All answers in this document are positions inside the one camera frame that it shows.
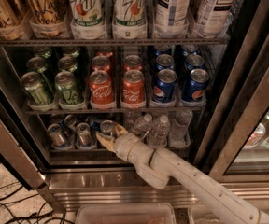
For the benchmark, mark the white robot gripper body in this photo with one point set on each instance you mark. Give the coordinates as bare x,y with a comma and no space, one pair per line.
122,144

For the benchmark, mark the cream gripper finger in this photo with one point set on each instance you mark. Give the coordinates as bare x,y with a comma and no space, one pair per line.
106,141
119,130

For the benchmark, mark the redbull can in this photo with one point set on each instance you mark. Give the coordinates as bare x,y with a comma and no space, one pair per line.
56,133
107,127
83,132

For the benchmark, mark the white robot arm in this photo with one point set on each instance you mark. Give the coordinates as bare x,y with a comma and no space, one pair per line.
157,166

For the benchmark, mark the front right coca-cola can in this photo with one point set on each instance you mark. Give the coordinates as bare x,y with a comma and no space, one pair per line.
133,87

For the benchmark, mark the coca-cola can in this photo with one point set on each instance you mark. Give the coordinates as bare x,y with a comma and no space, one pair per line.
133,87
101,63
132,62
101,88

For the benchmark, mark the front left coca-cola can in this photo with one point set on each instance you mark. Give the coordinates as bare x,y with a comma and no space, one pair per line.
101,88

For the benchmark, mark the front left pepsi can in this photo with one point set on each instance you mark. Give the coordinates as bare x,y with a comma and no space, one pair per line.
164,86

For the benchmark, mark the pepsi can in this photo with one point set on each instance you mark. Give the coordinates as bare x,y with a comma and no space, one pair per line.
164,86
196,85
194,61
164,61

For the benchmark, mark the front right green can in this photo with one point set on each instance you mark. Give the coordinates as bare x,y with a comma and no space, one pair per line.
67,88

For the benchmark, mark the green can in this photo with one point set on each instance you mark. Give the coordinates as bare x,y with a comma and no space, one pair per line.
68,63
36,89
67,88
40,65

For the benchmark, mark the front right pepsi can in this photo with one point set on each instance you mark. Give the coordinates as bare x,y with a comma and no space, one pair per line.
196,85

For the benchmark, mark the front left green can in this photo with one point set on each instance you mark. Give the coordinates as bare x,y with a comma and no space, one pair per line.
36,89

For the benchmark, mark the open fridge door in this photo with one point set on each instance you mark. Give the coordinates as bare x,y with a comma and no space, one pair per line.
16,161

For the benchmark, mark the right fridge glass door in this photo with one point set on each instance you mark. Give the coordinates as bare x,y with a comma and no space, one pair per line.
239,102

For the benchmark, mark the left water bottle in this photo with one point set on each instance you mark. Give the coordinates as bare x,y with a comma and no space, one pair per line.
142,125

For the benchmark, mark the water bottle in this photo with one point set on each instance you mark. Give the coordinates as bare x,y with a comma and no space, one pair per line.
180,125
142,125
158,134

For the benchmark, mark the middle water bottle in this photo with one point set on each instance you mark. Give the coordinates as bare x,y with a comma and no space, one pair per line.
158,134

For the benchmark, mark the right water bottle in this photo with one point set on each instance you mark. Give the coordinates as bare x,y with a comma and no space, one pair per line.
180,125

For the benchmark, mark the left clear plastic bin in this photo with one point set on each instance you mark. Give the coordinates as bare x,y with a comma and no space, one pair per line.
126,213

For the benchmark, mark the clear plastic bin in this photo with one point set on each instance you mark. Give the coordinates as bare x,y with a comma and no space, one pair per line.
126,213
200,214

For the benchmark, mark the right 7up bottle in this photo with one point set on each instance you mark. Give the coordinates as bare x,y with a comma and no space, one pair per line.
129,12

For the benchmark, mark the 7up bottle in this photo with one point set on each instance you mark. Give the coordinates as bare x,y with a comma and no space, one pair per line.
129,12
87,13

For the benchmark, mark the left 7up bottle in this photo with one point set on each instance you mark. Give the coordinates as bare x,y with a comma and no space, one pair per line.
87,13

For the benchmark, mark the left teas tea bottle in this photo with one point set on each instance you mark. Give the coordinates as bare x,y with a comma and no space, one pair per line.
171,13

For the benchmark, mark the teas tea bottle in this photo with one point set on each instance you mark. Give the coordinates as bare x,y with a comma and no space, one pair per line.
171,13
210,16

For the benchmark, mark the right clear plastic bin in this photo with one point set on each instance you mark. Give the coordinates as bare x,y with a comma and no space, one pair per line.
200,214

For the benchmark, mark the right teas tea bottle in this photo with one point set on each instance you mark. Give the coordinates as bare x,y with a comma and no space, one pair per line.
210,16

